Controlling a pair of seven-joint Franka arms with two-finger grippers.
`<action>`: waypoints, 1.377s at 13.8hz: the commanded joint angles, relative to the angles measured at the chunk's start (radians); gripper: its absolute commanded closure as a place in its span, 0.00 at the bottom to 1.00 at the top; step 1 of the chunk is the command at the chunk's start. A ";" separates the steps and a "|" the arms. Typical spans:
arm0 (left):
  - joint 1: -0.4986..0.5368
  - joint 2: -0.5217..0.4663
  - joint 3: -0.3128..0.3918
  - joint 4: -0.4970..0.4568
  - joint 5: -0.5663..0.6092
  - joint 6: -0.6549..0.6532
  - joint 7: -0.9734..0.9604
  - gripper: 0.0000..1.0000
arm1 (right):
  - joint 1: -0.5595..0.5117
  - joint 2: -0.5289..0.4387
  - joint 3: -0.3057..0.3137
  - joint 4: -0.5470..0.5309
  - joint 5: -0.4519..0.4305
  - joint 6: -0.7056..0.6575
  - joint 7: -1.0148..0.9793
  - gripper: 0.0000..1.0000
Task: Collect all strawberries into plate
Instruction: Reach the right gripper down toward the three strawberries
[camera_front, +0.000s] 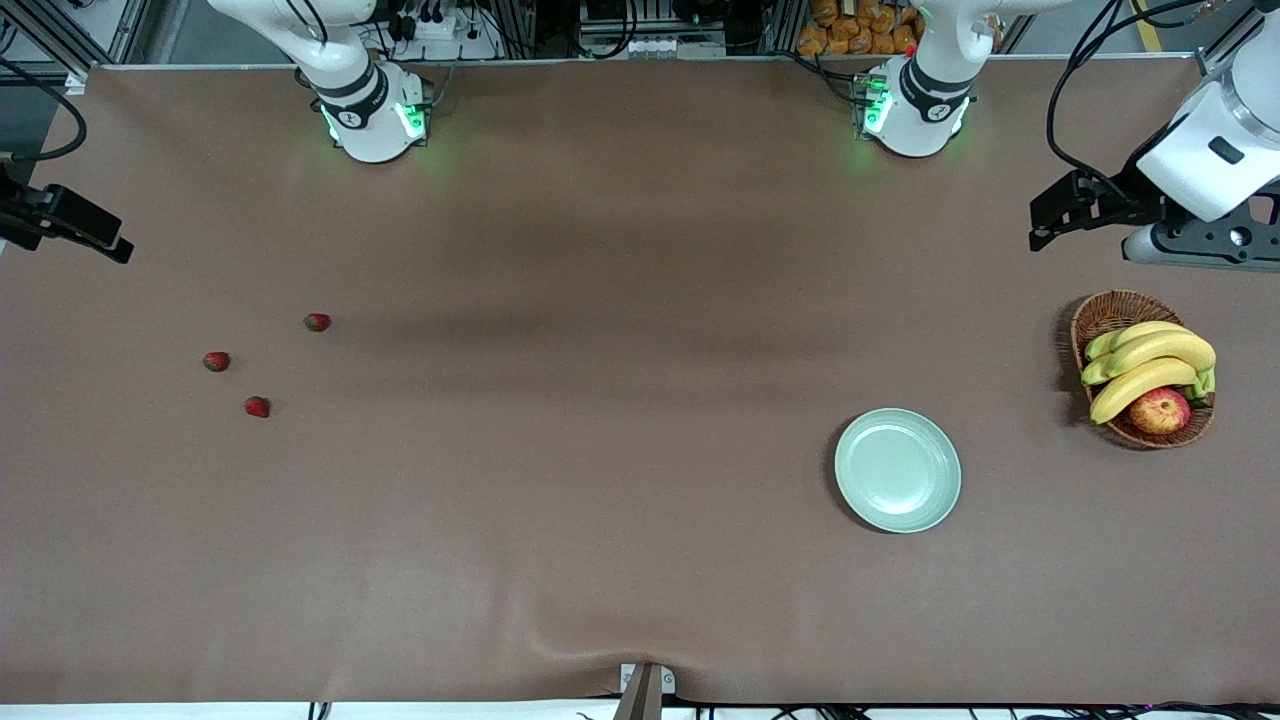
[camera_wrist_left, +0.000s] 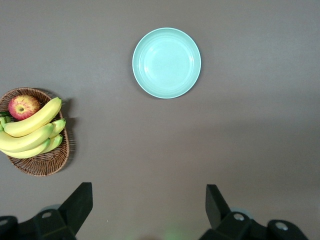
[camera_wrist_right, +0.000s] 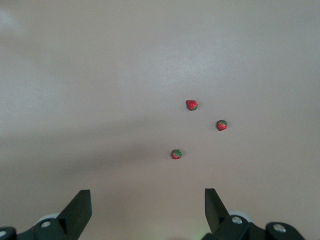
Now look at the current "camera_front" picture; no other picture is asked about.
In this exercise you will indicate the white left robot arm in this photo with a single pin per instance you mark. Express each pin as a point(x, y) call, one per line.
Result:
point(920, 120)

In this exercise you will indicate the red yellow apple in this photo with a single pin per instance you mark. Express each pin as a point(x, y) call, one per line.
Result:
point(1160, 412)

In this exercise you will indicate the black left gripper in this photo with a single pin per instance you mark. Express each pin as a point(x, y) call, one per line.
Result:
point(1127, 197)

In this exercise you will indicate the brown wicker basket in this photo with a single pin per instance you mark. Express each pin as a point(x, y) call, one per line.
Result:
point(1110, 315)

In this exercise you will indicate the white connector strip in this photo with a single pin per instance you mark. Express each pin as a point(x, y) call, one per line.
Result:
point(650, 46)

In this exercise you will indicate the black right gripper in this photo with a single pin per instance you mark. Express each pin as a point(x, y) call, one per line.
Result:
point(22, 215)

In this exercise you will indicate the red strawberry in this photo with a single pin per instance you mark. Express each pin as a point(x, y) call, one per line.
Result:
point(216, 361)
point(317, 322)
point(257, 407)

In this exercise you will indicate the aluminium frame profile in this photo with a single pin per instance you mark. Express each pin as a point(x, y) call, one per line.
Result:
point(1215, 60)
point(135, 25)

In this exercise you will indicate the pale green round plate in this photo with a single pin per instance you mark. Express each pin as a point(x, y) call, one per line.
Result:
point(897, 470)

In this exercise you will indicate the white power strip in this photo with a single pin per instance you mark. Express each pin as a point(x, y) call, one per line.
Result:
point(440, 30)

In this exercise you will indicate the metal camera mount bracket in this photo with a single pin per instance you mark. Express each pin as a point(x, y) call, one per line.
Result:
point(645, 695)

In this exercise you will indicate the yellow banana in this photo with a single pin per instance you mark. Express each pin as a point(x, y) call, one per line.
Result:
point(1170, 348)
point(1102, 344)
point(1140, 385)

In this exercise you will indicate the brown table cover mat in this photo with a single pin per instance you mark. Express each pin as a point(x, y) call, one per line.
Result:
point(600, 400)

